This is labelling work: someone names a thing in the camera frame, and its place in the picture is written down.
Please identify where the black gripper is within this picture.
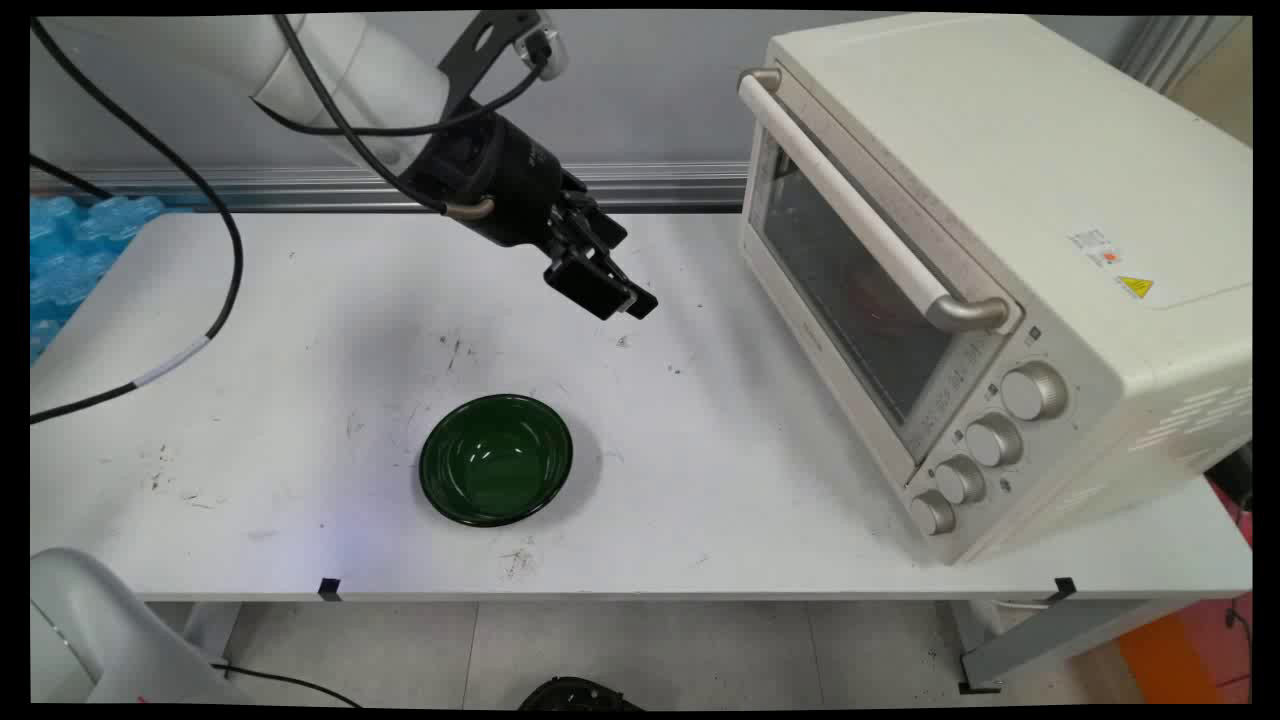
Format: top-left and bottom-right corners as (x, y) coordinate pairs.
(398, 110), (660, 323)

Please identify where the grey table leg frame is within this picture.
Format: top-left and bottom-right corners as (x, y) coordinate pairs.
(948, 598), (1183, 695)

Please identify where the black round floor object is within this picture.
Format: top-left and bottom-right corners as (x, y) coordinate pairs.
(516, 676), (647, 712)

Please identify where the white label sticker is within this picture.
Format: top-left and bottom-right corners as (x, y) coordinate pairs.
(1067, 227), (1122, 270)

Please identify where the white toaster oven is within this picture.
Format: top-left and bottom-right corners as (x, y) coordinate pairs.
(737, 12), (1253, 567)

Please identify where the blue wrapped bottle pack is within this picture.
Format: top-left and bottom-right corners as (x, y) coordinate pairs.
(30, 194), (167, 365)

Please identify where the aluminium wall rail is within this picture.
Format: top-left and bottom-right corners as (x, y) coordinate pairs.
(30, 161), (750, 214)

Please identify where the large silver oven knob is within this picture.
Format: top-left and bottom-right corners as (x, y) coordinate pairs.
(1001, 362), (1069, 423)

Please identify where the thick black cable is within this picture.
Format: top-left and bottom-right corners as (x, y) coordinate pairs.
(30, 18), (245, 426)

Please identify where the dark green bowl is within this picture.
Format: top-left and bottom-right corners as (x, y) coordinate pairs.
(418, 394), (575, 529)

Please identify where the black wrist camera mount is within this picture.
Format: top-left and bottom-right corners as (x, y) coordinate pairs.
(437, 10), (572, 116)

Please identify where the silver oven door handle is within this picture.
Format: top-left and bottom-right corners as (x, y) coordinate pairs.
(738, 67), (1012, 335)

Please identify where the orange floor object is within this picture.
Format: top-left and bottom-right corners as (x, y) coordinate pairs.
(1114, 608), (1227, 707)

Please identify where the black floor cable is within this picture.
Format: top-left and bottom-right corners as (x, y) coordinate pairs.
(208, 661), (365, 710)

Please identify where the thin black camera cable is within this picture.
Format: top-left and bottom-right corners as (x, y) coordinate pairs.
(253, 55), (551, 139)

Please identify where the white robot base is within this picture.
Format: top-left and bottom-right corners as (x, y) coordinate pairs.
(30, 547), (253, 707)

